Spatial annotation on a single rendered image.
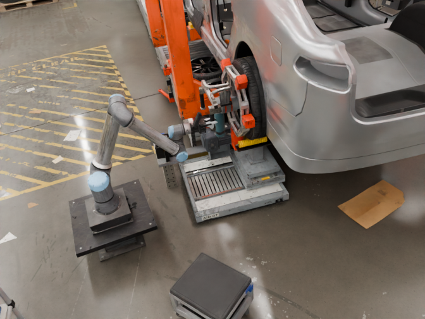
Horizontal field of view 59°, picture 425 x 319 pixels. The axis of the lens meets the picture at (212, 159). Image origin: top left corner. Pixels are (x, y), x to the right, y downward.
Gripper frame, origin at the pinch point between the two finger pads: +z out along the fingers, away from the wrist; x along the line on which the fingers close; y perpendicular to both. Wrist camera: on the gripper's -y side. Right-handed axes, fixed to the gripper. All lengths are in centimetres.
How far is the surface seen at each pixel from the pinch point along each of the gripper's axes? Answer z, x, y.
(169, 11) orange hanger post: -15, -60, -68
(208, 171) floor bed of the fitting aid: -5, -33, 76
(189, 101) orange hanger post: -9, -60, 13
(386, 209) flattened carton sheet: 124, 60, 82
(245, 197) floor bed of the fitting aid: 17, 14, 75
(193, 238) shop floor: -35, 38, 83
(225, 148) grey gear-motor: 19, -56, 71
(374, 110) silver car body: 110, 38, -3
